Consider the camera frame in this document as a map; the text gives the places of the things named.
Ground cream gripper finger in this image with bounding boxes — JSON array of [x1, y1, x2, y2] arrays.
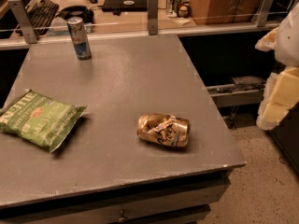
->
[[256, 101, 289, 131]]

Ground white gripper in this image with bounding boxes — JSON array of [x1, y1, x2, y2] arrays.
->
[[255, 3, 299, 108]]

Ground crushed orange soda can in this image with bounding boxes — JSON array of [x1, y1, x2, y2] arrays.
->
[[137, 114, 191, 148]]

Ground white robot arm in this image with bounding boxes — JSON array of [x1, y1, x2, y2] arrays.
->
[[255, 3, 299, 130]]

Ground redbull can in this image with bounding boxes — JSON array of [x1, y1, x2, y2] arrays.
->
[[67, 17, 92, 60]]

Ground open metal side drawer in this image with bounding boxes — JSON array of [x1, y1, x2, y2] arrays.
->
[[206, 76, 265, 107]]

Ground brown cardboard box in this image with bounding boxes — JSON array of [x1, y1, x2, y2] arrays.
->
[[189, 0, 262, 25]]

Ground silver cans on desk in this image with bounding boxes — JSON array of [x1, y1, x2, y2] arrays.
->
[[165, 0, 181, 17]]

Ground black laptop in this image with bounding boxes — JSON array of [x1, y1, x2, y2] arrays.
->
[[102, 0, 147, 12]]

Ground black headphones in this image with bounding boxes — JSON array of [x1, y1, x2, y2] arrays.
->
[[57, 6, 94, 23]]

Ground green jalapeno chips bag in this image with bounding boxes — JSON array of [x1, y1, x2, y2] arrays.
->
[[0, 89, 86, 153]]

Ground black keyboard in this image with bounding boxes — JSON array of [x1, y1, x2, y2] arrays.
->
[[21, 0, 59, 35]]

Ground right metal bracket post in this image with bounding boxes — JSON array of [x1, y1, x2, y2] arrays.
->
[[255, 0, 274, 27]]

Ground metal bracket post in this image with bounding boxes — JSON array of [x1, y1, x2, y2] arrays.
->
[[147, 0, 158, 35], [255, 0, 274, 27], [8, 0, 38, 44]]

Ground grey drawer with handle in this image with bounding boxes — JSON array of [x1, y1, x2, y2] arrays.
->
[[0, 177, 230, 224]]

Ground middle metal bracket post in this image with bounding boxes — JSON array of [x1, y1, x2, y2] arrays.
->
[[147, 0, 158, 35]]

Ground left metal bracket post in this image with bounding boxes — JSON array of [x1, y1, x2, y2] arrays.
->
[[8, 0, 38, 44]]

